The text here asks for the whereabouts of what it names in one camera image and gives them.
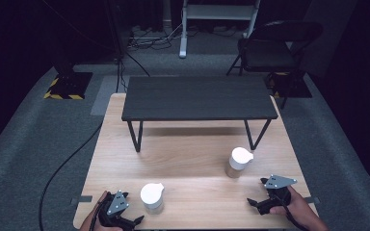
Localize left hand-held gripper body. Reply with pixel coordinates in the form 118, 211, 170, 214
97, 190, 136, 230

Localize white metal stand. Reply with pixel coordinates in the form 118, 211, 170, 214
178, 0, 261, 59

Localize white-lidded glass jar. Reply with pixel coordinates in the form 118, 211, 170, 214
225, 146, 254, 179
140, 182, 166, 216

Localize long black floor cable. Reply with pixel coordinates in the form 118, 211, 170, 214
38, 123, 104, 231

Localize black stand column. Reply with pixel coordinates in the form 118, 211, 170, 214
104, 0, 133, 62

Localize hand-held gripper cable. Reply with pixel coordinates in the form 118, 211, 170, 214
89, 200, 106, 231
273, 192, 307, 231

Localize left hand-held gripper cable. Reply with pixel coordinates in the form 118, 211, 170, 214
89, 200, 106, 231

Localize black shelf with metal legs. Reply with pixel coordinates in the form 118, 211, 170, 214
120, 75, 278, 153

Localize right hand-held gripper cable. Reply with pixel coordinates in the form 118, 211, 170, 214
273, 192, 307, 231

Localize bundle of floor cables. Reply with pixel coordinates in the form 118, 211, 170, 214
127, 24, 187, 51

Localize person's right hand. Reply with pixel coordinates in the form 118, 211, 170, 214
269, 186, 318, 227

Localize person's left hand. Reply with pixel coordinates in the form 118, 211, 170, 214
80, 191, 123, 231

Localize black stand base, yellow stripes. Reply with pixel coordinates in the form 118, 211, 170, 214
264, 70, 313, 99
43, 65, 94, 100

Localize black folding chair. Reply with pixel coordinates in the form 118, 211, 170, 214
225, 20, 324, 110

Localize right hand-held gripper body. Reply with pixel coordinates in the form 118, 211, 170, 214
257, 174, 299, 216

